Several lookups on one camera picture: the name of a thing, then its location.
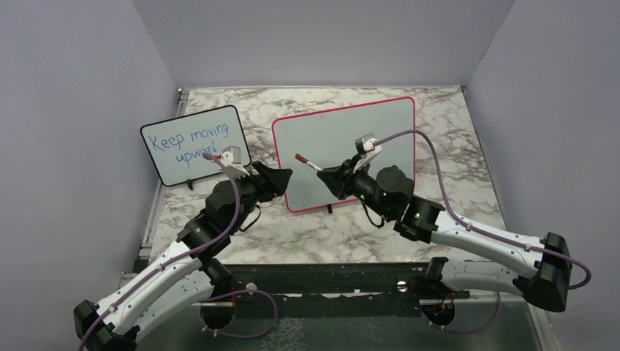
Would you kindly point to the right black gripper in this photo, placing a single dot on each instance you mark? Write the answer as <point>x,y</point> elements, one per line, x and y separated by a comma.
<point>339,178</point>

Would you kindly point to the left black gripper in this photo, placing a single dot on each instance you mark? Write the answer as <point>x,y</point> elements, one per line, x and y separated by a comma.
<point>273,182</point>

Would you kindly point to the white marker pen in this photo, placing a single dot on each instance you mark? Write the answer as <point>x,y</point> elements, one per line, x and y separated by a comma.
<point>314,166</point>

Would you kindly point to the red framed whiteboard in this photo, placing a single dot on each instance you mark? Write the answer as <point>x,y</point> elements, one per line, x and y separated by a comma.
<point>326,138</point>

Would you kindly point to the red marker cap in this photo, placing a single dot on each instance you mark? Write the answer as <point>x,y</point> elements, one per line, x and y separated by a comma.
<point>301,159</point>

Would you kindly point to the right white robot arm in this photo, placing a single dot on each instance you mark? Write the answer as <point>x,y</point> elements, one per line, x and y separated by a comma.
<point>537,269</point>

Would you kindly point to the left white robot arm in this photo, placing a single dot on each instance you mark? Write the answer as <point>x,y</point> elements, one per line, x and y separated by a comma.
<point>187,271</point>

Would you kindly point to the black framed written whiteboard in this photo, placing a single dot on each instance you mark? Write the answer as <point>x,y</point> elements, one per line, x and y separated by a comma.
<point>176,146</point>

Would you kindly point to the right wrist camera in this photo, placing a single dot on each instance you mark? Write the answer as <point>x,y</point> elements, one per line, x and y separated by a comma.
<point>365,144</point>

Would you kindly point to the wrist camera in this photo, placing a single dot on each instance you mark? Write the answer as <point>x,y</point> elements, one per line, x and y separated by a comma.
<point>231,156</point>
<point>365,144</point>

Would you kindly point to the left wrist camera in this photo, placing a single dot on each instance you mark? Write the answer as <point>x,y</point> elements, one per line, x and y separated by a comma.
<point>231,156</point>

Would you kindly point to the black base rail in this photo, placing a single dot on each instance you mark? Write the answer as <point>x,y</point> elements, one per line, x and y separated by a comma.
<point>331,290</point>

